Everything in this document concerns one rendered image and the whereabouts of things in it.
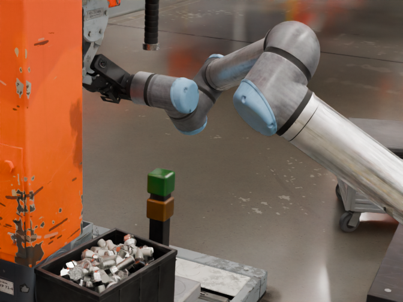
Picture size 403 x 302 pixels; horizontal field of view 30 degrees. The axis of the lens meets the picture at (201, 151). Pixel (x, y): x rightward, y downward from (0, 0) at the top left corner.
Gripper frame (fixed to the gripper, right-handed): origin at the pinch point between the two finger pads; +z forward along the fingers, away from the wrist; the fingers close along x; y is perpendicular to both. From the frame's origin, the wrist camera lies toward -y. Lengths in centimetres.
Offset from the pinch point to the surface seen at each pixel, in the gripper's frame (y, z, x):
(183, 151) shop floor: 129, 21, 39
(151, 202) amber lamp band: -41, -59, -46
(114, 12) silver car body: 13.2, 5.4, 30.7
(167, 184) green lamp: -44, -62, -43
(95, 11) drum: -30.6, -21.1, 0.6
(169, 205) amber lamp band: -39, -62, -45
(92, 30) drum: -28.2, -21.1, -3.2
